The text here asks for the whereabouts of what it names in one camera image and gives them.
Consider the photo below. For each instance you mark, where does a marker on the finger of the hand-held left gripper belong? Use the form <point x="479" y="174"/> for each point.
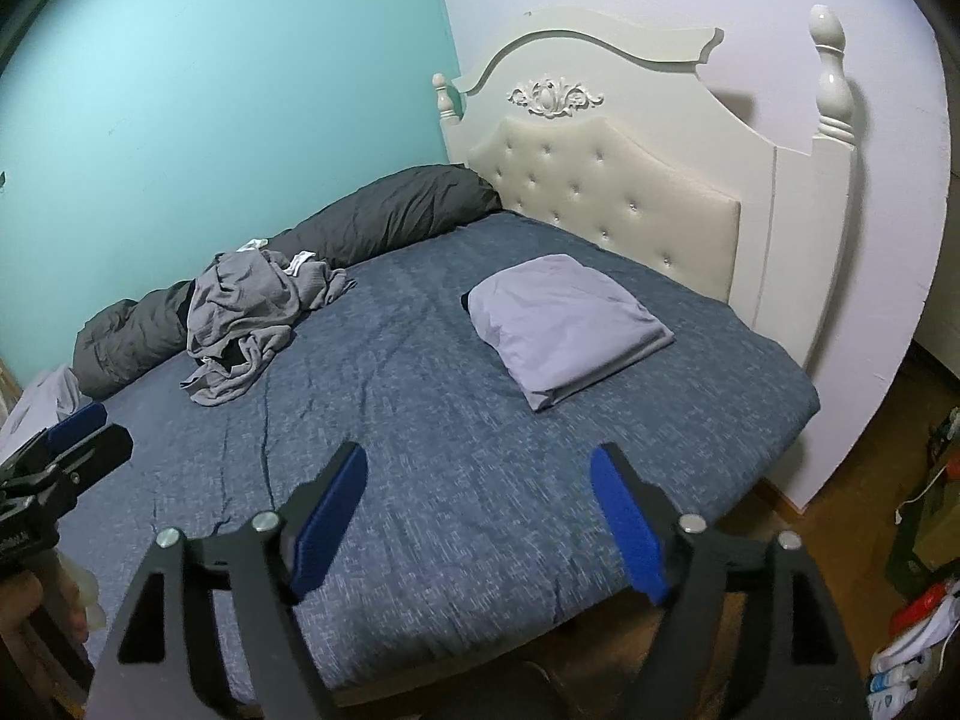
<point x="75" y="424"/>
<point x="97" y="450"/>

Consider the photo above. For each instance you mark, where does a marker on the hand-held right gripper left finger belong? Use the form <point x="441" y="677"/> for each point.
<point x="330" y="525"/>

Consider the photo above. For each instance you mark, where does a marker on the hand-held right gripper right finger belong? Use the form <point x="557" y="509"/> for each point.
<point x="630" y="525"/>

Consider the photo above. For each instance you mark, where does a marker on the light grey jacket black cuffs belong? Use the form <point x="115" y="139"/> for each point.
<point x="562" y="322"/>

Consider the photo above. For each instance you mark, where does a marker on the pile of grey clothes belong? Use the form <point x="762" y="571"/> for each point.
<point x="240" y="307"/>

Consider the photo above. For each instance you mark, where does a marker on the person's left hand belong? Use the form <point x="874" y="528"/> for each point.
<point x="79" y="607"/>

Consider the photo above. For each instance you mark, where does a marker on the light grey satin blanket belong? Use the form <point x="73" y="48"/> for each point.
<point x="41" y="405"/>

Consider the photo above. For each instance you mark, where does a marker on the blue bed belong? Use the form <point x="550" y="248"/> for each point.
<point x="450" y="450"/>

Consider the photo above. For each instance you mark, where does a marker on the white cloth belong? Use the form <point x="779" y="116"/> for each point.
<point x="300" y="262"/>

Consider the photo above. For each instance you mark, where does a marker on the red and white packets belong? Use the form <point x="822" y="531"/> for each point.
<point x="911" y="652"/>

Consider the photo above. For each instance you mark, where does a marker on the dark grey rolled duvet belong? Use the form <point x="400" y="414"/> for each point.
<point x="390" y="210"/>

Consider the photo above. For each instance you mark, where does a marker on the cream tufted headboard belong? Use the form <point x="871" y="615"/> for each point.
<point x="622" y="165"/>

